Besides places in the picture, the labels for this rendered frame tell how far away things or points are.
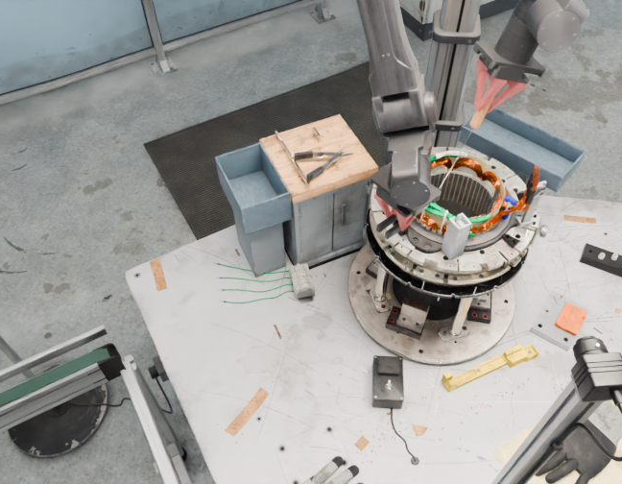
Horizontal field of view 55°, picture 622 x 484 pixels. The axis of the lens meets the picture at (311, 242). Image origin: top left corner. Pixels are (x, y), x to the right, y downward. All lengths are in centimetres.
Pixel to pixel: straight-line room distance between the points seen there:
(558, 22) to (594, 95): 257
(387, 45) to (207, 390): 82
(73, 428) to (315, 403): 114
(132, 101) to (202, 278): 194
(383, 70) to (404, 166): 13
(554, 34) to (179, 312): 97
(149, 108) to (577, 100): 218
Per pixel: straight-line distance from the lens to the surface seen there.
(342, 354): 134
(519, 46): 98
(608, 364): 71
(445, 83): 157
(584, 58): 371
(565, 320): 146
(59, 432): 226
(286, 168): 128
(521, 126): 147
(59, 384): 146
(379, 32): 81
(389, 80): 83
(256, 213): 123
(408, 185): 84
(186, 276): 148
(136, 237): 262
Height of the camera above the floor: 197
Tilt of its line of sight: 52 degrees down
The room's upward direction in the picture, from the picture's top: 1 degrees counter-clockwise
